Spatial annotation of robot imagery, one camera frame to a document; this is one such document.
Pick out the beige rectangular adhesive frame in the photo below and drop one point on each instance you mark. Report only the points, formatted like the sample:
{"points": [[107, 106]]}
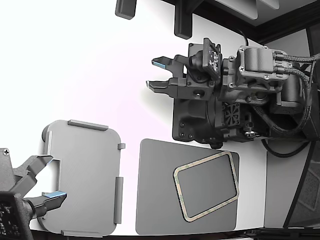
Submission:
{"points": [[200, 161]]}

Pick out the black six-joint robot arm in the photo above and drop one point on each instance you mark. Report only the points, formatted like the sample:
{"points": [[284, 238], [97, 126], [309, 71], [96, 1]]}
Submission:
{"points": [[195, 117]]}

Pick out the gray plastic frame holder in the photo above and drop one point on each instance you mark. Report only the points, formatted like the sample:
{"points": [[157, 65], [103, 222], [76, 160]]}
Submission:
{"points": [[87, 162]]}

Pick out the gray plastic bracket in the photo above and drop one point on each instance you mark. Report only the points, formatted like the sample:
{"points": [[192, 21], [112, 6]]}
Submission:
{"points": [[125, 10]]}

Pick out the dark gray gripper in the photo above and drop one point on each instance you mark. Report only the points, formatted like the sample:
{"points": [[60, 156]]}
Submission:
{"points": [[5, 170]]}

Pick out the dark gray rectangular mat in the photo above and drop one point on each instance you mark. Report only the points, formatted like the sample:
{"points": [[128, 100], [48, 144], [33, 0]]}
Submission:
{"points": [[155, 187]]}

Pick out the black camera board module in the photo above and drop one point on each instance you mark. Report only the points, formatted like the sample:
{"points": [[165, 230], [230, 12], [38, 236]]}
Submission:
{"points": [[10, 215]]}

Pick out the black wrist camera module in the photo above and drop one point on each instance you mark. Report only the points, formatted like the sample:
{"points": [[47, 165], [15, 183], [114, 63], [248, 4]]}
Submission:
{"points": [[211, 58]]}

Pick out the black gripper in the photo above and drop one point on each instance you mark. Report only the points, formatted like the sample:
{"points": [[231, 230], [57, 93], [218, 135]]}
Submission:
{"points": [[197, 87]]}

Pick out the black plastic bracket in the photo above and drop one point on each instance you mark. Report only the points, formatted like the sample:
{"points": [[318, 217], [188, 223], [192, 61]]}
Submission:
{"points": [[183, 25]]}

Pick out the black enclosure frame rail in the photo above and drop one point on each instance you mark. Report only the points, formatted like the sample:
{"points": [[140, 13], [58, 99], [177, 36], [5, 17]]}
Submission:
{"points": [[265, 32]]}

